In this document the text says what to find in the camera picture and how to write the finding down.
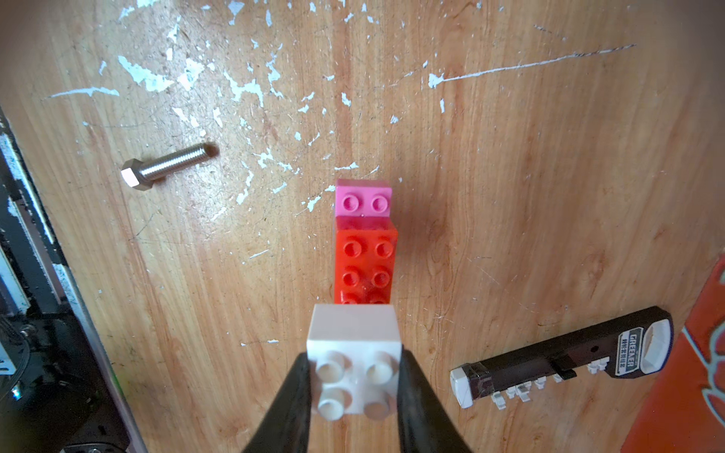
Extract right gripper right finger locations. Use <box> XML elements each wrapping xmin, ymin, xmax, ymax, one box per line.
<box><xmin>396</xmin><ymin>348</ymin><xmax>471</xmax><ymax>452</ymax></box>

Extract red 2x4 lego brick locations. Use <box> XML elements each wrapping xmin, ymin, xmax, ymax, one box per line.
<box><xmin>333</xmin><ymin>216</ymin><xmax>398</xmax><ymax>305</ymax></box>

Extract steel hex bolt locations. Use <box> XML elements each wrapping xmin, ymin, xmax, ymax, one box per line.
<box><xmin>121</xmin><ymin>143</ymin><xmax>219</xmax><ymax>191</ymax></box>

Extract pink 2x2 lego brick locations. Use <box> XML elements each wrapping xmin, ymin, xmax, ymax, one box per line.
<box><xmin>334</xmin><ymin>179</ymin><xmax>393</xmax><ymax>218</ymax></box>

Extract white 2x2 lego brick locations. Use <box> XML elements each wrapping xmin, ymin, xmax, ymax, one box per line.
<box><xmin>306</xmin><ymin>304</ymin><xmax>402</xmax><ymax>422</ymax></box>

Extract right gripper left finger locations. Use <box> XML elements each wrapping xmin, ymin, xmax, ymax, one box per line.
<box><xmin>244</xmin><ymin>353</ymin><xmax>312</xmax><ymax>452</ymax></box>

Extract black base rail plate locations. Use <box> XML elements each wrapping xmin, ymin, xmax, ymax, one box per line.
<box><xmin>1</xmin><ymin>119</ymin><xmax>147</xmax><ymax>452</ymax></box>

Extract black comb-like tool strip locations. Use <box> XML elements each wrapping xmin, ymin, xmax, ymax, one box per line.
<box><xmin>449</xmin><ymin>306</ymin><xmax>674</xmax><ymax>410</ymax></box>

